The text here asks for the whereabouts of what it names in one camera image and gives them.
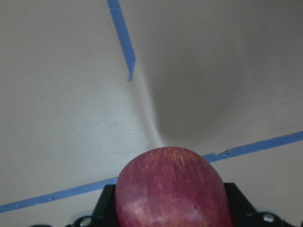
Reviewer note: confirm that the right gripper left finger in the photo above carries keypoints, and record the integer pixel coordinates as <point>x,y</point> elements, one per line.
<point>104,213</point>

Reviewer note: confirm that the red yellow apple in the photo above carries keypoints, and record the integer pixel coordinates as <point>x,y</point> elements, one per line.
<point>171,187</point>

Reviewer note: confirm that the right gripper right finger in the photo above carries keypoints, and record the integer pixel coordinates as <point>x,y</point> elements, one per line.
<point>241,209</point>

